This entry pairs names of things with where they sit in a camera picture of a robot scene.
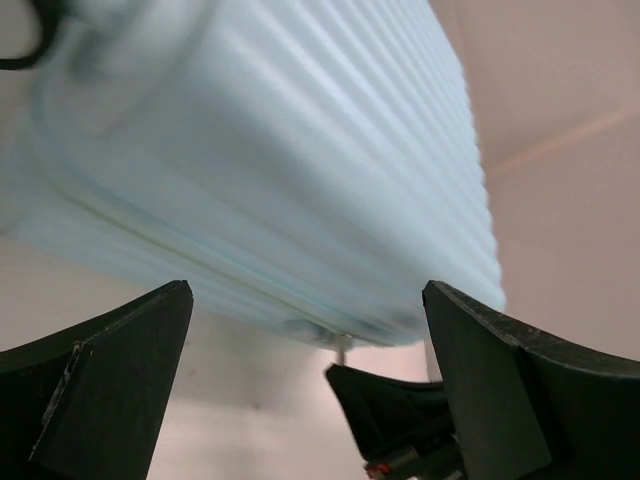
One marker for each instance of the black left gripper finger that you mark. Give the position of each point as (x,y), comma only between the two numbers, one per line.
(88,402)

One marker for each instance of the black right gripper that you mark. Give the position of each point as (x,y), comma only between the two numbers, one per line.
(526,404)

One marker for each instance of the light blue hard-shell suitcase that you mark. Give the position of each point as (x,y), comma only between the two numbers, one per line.
(307,166)

